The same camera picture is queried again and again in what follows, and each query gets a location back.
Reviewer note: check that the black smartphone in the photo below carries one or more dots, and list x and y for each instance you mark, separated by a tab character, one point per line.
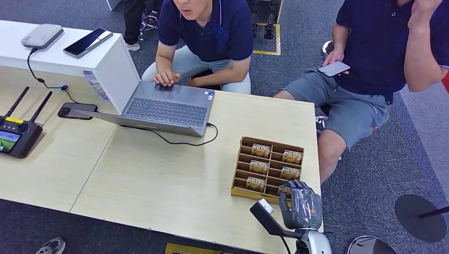
77	110

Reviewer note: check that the person's left forearm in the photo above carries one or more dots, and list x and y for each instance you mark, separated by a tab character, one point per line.
419	59

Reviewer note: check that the metal chair base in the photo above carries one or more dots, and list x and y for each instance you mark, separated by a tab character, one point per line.
150	20

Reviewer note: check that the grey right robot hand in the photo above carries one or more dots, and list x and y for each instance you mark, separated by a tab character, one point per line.
305	210

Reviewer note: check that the chrome round base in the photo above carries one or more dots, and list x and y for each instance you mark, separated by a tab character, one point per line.
364	247

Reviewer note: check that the yellow floor tape square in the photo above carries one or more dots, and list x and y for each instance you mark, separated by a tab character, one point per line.
278	42

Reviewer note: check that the grey rounded device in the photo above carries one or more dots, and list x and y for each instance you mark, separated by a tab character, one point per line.
42	35

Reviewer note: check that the person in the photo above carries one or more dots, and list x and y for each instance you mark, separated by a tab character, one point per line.
133	21
207	31
372	45

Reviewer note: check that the white box riser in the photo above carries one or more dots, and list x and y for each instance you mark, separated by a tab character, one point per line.
112	70

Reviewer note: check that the person's right forearm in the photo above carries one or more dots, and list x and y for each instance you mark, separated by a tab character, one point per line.
339	38
163	59

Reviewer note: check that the chrome stool frame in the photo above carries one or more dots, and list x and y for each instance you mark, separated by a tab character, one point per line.
321	124

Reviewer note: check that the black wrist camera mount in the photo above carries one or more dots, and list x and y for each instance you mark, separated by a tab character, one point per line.
266	219

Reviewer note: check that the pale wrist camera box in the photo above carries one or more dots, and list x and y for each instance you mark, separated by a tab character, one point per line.
266	206

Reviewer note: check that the person's right hand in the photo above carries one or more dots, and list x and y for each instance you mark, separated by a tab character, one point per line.
166	77
334	56

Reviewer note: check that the white furniture piece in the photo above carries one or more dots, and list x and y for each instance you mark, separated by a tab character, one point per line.
112	3

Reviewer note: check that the black remote controller with antennas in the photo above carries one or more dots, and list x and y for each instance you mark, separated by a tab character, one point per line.
21	135

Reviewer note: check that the black robot legs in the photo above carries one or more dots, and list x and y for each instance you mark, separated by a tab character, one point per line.
269	21

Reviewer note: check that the grey laptop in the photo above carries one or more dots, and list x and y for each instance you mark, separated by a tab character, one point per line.
168	108

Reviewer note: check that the black tablet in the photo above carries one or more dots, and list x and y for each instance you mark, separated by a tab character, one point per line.
87	42

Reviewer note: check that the grey smartphone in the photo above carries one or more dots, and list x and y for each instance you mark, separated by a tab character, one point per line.
334	68

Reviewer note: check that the person's left hand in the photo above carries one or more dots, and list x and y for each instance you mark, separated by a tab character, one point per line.
425	10

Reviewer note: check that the black round stand base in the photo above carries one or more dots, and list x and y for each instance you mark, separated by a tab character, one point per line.
417	224

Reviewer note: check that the wooden card holder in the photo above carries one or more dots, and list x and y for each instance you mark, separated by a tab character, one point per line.
242	191

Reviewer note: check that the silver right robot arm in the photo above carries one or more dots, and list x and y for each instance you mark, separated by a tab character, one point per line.
315	243

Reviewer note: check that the red object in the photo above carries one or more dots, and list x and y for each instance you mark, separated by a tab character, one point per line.
446	82

